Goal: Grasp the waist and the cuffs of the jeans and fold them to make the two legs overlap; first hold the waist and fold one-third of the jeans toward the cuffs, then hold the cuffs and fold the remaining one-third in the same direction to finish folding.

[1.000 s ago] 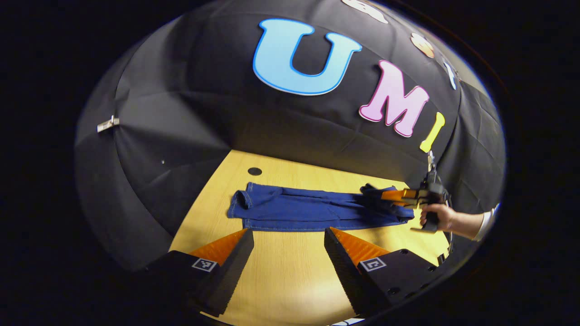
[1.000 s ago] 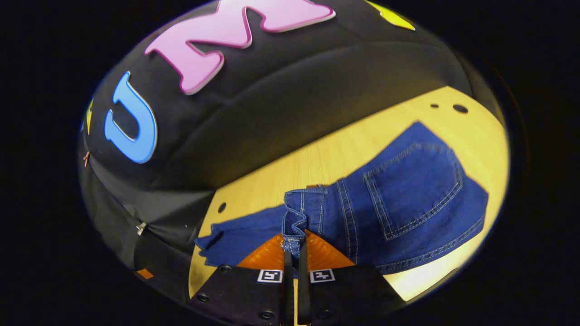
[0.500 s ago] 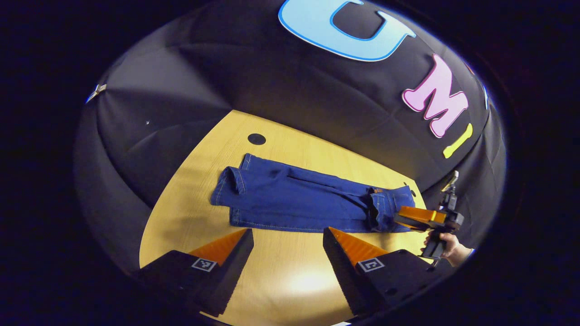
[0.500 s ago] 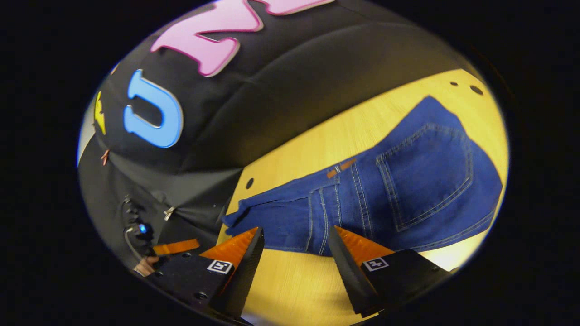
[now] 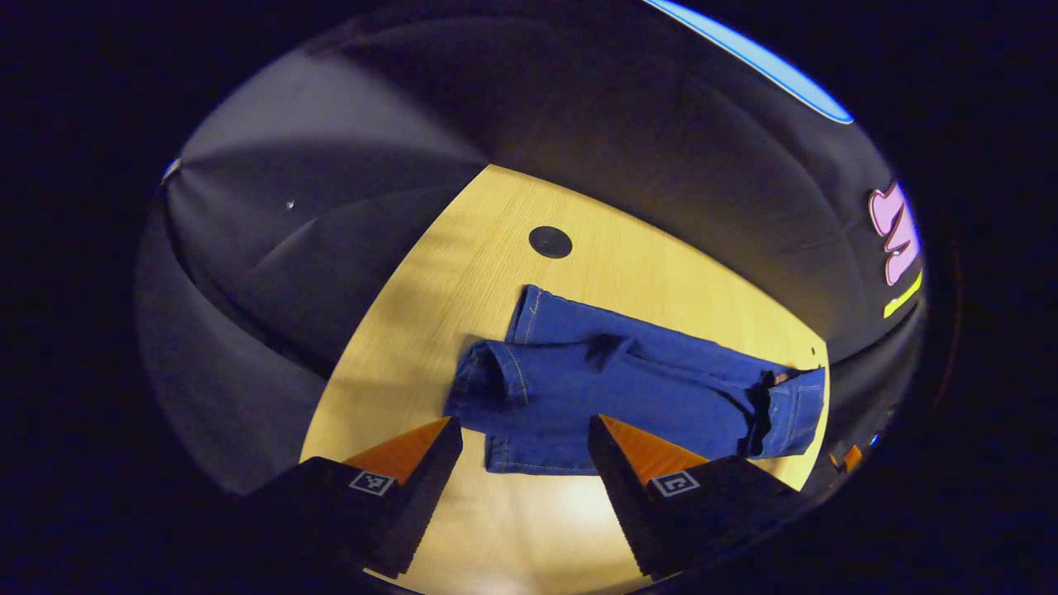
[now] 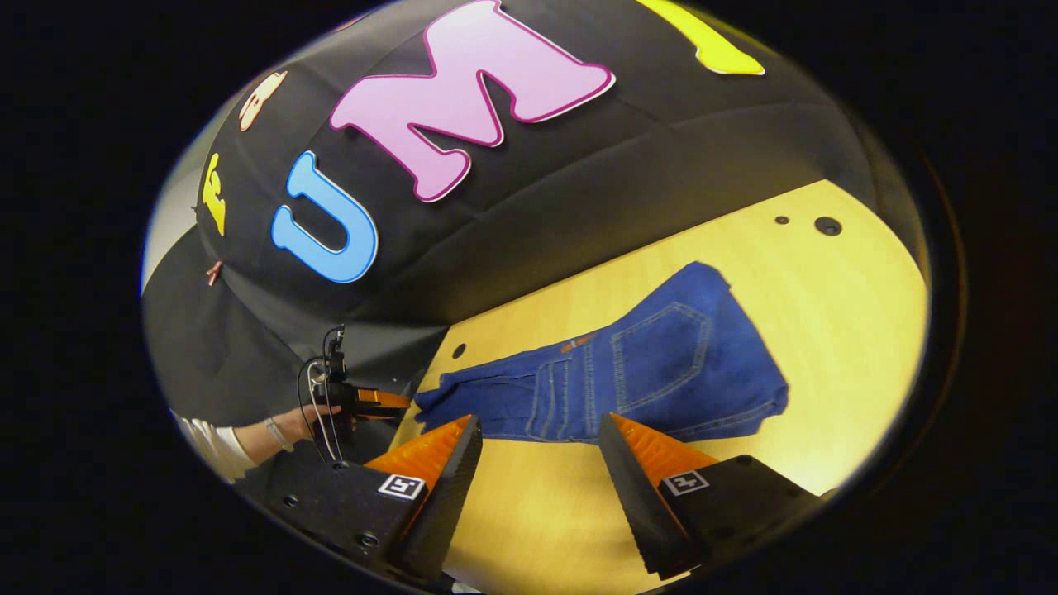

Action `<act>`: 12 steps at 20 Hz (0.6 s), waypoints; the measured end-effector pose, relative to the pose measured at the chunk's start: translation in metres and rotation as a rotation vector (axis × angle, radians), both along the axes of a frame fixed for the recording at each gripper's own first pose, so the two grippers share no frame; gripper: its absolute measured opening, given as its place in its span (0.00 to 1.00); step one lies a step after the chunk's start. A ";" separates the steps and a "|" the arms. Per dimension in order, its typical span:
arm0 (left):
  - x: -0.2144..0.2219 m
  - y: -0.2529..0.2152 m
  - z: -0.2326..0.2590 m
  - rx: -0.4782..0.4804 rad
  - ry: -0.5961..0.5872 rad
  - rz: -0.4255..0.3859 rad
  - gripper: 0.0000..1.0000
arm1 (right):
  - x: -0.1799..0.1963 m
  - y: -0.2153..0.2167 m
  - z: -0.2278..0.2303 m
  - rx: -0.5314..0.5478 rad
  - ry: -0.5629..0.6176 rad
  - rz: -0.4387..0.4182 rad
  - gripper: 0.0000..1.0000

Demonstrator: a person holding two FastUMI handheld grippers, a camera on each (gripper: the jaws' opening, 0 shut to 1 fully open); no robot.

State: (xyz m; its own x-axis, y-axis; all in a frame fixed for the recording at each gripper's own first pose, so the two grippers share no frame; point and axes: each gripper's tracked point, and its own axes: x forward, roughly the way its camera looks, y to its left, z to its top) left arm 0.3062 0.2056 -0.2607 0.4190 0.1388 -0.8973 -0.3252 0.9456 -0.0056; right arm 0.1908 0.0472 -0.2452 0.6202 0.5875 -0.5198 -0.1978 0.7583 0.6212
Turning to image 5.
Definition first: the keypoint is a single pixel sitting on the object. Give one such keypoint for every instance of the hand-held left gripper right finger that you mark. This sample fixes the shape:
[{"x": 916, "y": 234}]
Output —
[{"x": 620, "y": 496}]

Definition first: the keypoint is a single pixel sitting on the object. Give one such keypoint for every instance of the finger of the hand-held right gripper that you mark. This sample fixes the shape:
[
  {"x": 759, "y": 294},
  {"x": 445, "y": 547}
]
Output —
[{"x": 850, "y": 457}]

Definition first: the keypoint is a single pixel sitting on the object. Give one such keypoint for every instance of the blue denim jeans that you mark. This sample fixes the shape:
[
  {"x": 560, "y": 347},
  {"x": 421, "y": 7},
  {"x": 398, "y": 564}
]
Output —
[{"x": 645, "y": 388}]

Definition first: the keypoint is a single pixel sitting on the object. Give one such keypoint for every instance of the black backdrop cloth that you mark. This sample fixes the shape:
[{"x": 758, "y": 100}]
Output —
[{"x": 661, "y": 165}]

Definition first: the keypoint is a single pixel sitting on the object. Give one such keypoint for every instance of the black round table grommet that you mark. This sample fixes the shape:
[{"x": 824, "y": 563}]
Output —
[{"x": 550, "y": 242}]

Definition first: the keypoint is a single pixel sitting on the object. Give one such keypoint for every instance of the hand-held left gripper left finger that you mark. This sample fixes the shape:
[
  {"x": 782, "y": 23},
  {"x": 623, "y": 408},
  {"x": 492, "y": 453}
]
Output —
[{"x": 430, "y": 496}]

